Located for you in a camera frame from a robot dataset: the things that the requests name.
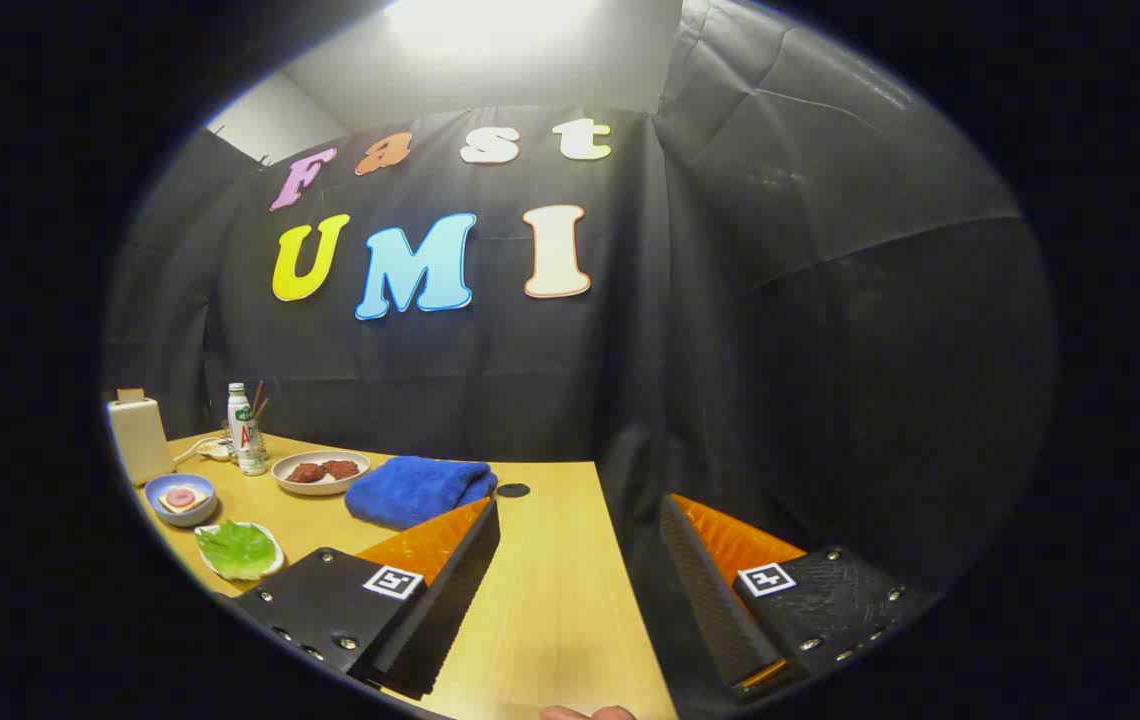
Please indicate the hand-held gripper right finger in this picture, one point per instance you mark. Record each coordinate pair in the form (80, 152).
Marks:
(715, 600)

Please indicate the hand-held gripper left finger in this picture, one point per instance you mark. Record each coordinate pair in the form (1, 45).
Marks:
(450, 590)

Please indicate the green lettuce leaf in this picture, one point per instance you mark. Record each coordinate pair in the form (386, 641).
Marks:
(235, 550)

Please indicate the folded blue towel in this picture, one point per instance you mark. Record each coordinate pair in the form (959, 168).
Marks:
(410, 490)

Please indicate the dark red meat piece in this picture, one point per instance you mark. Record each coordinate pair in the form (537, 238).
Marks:
(306, 473)
(341, 468)

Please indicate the round cream plate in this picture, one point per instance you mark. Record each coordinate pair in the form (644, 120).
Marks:
(320, 488)

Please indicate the square white plate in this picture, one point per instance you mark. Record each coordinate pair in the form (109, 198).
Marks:
(275, 562)

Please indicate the black backdrop cloth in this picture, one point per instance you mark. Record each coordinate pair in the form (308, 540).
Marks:
(730, 350)

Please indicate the white bottle green cap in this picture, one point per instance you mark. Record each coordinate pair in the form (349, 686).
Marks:
(248, 440)

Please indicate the brown chopstick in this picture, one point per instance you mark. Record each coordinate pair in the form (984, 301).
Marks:
(257, 392)
(262, 407)

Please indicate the flat sandwich bread slice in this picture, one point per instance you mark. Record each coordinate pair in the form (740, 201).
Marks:
(198, 503)

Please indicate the white compartment condiment dish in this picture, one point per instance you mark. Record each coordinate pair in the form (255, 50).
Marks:
(215, 450)

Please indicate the round blue plate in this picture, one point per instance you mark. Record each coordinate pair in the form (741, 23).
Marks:
(180, 518)

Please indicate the round pink ham slice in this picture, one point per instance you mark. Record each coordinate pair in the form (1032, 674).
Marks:
(181, 498)

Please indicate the white toaster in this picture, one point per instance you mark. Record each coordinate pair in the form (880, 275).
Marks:
(140, 440)

